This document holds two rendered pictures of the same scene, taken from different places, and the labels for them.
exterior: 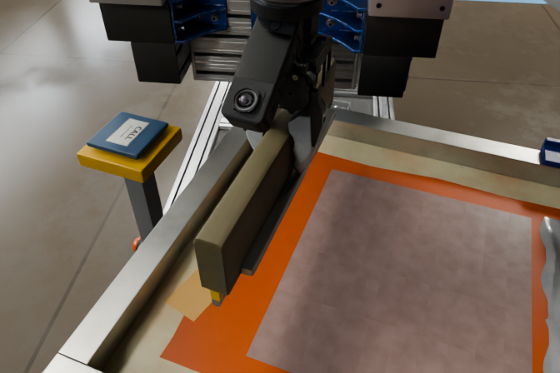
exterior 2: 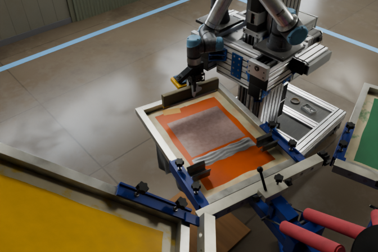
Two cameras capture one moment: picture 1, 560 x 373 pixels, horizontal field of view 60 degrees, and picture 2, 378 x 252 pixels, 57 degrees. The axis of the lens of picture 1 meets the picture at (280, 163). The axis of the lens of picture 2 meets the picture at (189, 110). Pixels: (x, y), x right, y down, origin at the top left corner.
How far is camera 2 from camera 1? 1.55 m
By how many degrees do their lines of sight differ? 31
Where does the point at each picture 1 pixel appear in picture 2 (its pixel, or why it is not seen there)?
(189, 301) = (166, 112)
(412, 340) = (194, 136)
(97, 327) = (148, 106)
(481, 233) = (230, 131)
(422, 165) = (238, 115)
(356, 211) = (211, 115)
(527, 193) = (252, 131)
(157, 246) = not seen: hidden behind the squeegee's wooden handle
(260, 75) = (183, 74)
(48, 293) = not seen: hidden behind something
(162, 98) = not seen: hidden behind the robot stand
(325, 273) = (192, 121)
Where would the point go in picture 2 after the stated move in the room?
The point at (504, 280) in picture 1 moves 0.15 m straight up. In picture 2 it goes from (223, 139) to (224, 119)
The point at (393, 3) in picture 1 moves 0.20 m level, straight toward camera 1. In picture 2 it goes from (252, 71) to (226, 83)
